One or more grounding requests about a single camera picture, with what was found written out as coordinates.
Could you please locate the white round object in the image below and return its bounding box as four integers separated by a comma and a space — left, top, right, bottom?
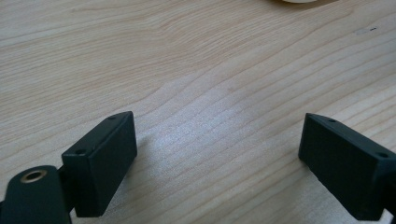
281, 0, 319, 5

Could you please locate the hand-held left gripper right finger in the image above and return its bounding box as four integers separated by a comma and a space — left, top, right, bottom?
298, 112, 396, 221

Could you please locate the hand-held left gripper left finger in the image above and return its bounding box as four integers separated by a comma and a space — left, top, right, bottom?
61, 110, 138, 218

